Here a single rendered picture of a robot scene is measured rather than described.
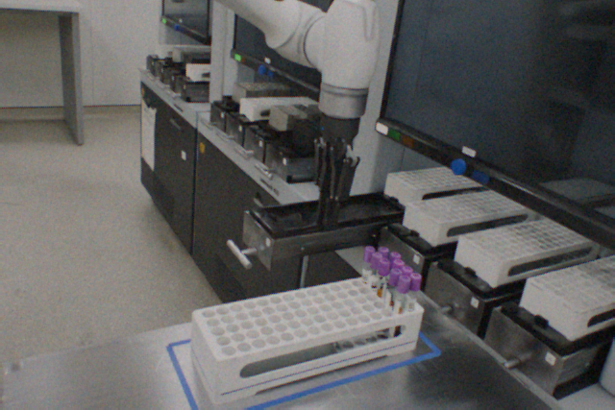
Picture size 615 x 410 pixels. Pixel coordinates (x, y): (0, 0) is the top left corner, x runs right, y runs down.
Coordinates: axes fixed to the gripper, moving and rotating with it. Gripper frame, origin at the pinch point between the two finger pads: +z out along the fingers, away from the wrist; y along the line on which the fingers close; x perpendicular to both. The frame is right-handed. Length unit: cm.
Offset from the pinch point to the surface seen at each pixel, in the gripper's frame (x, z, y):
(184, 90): -12, 6, 127
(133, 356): 45, 2, -26
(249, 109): -15, -1, 72
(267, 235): 13.3, 3.7, 0.2
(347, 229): -3.9, 4.0, -2.2
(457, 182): -35.7, -2.4, 0.1
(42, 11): 21, -3, 292
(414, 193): -22.3, -1.4, -0.4
